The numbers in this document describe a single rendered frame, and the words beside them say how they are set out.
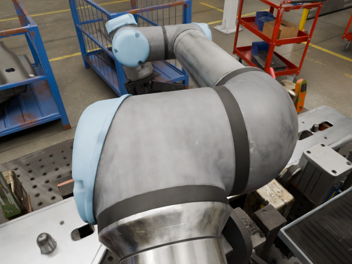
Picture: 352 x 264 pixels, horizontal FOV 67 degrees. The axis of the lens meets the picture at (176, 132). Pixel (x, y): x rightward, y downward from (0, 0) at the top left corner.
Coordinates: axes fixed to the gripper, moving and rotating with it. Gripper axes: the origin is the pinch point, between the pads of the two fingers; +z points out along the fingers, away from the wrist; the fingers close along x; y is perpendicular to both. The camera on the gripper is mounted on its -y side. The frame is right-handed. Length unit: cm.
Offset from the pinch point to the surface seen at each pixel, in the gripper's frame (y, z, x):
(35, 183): 47, 14, -46
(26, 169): 49, 10, -56
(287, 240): 6.1, 2.8, 46.8
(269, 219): 2.2, 7.5, 39.0
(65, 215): 37.0, 1.0, 6.2
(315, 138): -38.8, 19.3, 21.2
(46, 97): 24, 19, -218
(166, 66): -107, 44, -211
